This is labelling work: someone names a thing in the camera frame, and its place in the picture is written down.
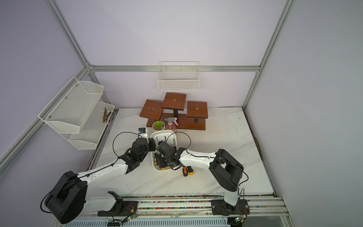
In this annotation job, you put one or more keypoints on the potted green succulent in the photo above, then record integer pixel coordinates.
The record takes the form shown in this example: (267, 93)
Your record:
(158, 125)

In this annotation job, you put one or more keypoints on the pink spray bottle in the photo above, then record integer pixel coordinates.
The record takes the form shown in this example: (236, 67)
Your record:
(171, 124)

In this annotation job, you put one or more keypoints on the white mesh upper shelf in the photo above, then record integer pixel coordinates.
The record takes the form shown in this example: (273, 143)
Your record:
(68, 113)

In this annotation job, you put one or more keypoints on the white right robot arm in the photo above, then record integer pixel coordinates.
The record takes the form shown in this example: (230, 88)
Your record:
(223, 166)

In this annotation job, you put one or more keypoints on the brown twigs on shelf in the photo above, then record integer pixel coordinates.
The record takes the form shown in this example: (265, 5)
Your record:
(106, 115)

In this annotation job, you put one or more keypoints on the orange black screwdriver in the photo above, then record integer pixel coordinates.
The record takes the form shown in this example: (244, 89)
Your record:
(185, 171)

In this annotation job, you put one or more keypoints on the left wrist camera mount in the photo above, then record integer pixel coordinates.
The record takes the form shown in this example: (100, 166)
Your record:
(143, 133)

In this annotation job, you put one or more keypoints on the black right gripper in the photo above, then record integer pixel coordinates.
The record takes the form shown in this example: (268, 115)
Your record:
(161, 162)

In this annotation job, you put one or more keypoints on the white wire wall basket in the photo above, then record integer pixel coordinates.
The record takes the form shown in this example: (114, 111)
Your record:
(178, 76)

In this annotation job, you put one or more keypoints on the aluminium frame post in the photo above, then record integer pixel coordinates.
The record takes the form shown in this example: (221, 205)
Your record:
(269, 50)

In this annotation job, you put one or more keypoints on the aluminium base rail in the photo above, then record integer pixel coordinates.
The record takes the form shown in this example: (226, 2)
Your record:
(193, 211)

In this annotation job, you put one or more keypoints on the white mesh lower shelf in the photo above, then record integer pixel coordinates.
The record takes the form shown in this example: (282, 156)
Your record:
(91, 133)

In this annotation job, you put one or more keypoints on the white storage box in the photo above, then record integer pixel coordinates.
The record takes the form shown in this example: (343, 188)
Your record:
(167, 136)

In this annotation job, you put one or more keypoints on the brown wooden tiered stand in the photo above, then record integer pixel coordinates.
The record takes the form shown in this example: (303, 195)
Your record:
(189, 115)

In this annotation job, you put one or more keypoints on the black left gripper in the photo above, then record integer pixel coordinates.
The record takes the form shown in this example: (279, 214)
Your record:
(151, 143)

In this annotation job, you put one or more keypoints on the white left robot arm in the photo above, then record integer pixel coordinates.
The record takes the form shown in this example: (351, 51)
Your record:
(71, 195)

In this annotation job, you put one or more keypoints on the white mesh shelf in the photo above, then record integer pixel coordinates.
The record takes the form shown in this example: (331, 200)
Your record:
(91, 133)
(68, 113)

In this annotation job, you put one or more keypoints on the black yellow stubby screwdriver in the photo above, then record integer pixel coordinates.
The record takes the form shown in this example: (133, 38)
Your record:
(190, 170)

